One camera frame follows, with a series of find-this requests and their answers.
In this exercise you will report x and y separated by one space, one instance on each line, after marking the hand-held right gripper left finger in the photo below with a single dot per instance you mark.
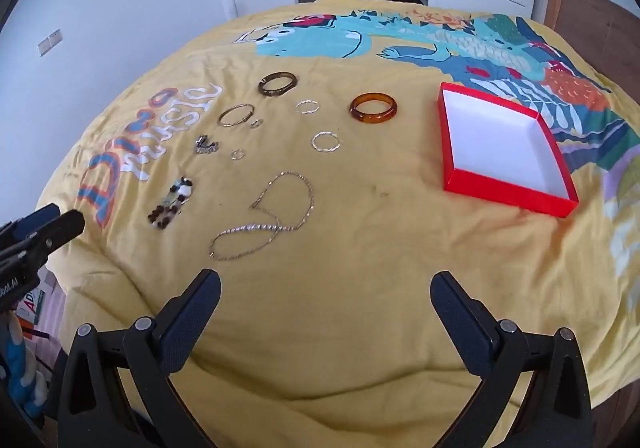
195 310

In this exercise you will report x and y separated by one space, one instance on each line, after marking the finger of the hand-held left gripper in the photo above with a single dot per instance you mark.
35 219
60 228

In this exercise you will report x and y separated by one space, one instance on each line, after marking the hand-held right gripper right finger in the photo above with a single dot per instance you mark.
457 310

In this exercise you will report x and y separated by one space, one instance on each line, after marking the red cardboard box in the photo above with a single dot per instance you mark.
490 143

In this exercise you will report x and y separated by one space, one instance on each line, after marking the thin metal bangle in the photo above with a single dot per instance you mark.
219 117

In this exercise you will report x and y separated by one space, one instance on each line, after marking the pile of papers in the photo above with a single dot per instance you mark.
37 308

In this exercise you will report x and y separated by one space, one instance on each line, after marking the yellow printed blanket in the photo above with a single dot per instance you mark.
375 253

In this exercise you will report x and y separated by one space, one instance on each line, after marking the silver charm cluster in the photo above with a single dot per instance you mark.
202 148

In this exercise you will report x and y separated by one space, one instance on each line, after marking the amber bangle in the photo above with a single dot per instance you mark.
357 115

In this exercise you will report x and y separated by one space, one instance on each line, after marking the dark brown bangle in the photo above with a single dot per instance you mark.
265 90

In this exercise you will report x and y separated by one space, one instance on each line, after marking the wooden headboard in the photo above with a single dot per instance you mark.
590 23

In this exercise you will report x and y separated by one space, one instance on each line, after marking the white light switch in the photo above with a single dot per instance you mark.
50 42

